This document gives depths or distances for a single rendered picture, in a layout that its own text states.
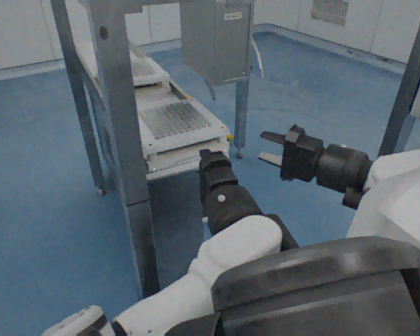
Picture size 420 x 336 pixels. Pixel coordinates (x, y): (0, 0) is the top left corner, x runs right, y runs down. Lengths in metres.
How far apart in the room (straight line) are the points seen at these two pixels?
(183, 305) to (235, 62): 0.64
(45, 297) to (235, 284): 1.71
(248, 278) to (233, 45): 0.79
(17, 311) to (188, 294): 1.45
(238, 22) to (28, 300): 1.48
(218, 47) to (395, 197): 0.69
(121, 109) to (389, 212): 0.62
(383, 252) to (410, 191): 0.10
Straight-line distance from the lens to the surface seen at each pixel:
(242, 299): 0.16
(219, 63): 0.90
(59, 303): 1.81
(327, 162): 0.70
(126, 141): 0.82
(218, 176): 0.60
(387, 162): 0.69
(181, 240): 1.38
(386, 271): 0.17
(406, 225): 0.26
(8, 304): 1.90
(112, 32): 0.73
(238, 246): 0.47
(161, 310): 0.44
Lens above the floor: 1.39
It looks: 35 degrees down
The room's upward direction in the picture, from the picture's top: straight up
